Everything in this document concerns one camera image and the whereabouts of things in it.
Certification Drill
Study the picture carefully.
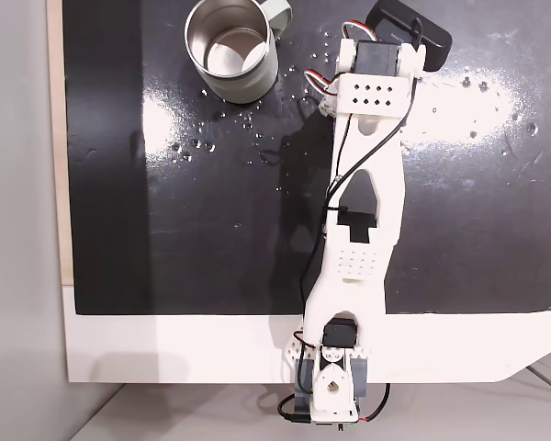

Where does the black glossy table mat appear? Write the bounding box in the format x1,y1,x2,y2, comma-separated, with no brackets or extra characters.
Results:
62,0,551,317

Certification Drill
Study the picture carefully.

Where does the pale green steel mug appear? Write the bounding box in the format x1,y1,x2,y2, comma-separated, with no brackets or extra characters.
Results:
184,0,296,105

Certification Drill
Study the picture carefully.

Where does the grey table clamp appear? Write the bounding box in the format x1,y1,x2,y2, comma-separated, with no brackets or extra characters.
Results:
293,356,369,411

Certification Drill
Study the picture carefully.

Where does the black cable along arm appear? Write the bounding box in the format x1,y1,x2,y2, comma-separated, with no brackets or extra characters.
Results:
298,112,412,322

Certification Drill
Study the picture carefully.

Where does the red white black servo cable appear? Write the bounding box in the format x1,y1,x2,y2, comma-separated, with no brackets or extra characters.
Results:
304,68,337,96
341,19,378,43

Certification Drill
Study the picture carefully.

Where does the black cable at base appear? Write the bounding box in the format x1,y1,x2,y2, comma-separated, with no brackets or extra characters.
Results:
276,381,392,424

